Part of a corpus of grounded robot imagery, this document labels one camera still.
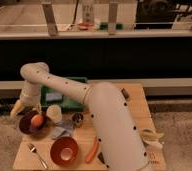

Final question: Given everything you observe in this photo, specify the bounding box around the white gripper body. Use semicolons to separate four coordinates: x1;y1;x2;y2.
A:
19;92;41;107

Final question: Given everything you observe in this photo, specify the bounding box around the red bowl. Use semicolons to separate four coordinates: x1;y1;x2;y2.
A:
50;137;78;167

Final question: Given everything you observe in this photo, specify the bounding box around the orange apple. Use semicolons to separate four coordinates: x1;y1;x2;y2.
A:
31;114;44;127

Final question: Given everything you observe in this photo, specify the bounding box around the orange carrot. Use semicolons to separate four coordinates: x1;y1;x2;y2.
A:
85;138;99;164

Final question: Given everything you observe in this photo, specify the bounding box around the small metal cup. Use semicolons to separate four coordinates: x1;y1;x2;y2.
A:
72;112;84;128

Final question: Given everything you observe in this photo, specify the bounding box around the black rectangular block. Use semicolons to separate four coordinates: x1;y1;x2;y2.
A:
98;152;105;164

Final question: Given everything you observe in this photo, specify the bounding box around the purple bowl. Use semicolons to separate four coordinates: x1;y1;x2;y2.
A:
19;110;47;135

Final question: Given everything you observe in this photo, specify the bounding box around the grey folded cloth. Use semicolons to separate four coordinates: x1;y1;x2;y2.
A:
52;120;74;140

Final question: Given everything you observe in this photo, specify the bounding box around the banana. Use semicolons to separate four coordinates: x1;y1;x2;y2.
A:
140;130;164;149

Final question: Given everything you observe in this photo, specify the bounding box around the white cup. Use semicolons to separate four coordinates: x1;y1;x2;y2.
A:
46;105;62;123

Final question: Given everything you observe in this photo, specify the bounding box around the blue sponge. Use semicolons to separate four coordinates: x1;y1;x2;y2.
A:
45;93;62;102

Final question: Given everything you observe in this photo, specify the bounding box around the silver fork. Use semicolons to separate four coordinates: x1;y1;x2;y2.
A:
28;143;48;170

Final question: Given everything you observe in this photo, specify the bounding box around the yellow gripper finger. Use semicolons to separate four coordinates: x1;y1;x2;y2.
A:
10;100;23;117

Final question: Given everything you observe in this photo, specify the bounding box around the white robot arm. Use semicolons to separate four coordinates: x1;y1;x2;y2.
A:
10;62;154;171

